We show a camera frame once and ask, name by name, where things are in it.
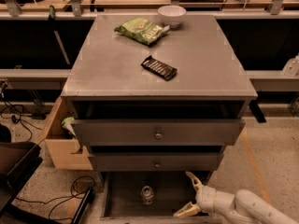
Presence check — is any black chair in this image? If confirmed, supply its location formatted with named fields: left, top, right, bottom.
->
left=0, top=125, right=42, bottom=216

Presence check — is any grey top drawer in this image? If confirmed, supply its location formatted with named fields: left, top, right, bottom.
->
left=71, top=119, right=245, bottom=147

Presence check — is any grey middle drawer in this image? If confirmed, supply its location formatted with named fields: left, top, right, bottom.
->
left=89, top=152, right=223, bottom=172

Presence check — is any grey drawer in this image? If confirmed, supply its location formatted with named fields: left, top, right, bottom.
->
left=89, top=152, right=223, bottom=172
left=71, top=119, right=245, bottom=147
left=100, top=172, right=221, bottom=224

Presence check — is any black chocolate bar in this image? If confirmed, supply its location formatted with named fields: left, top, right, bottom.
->
left=141, top=56, right=178, bottom=81

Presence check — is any green item in box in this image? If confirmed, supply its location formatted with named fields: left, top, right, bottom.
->
left=61, top=117, right=77, bottom=139

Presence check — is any white bowl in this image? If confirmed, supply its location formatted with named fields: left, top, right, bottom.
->
left=158, top=5, right=186, bottom=28

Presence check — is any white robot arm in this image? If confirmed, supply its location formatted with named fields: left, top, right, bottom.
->
left=174, top=171, right=299, bottom=224

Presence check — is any grey drawer cabinet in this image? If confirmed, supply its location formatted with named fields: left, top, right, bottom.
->
left=60, top=13, right=258, bottom=185

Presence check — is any clear plastic bottle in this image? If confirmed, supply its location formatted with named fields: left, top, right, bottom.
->
left=282, top=55, right=299, bottom=77

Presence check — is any grey bottom drawer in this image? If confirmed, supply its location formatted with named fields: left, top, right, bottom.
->
left=100, top=172, right=221, bottom=224

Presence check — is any wooden box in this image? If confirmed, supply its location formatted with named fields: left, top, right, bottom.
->
left=39, top=97, right=92, bottom=170

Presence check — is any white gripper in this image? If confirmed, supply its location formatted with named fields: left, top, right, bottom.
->
left=174, top=171, right=236, bottom=224

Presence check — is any green handled tool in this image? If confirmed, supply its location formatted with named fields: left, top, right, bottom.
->
left=48, top=5, right=70, bottom=65

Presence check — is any green chip bag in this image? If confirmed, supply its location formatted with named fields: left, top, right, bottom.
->
left=114, top=17, right=170, bottom=46

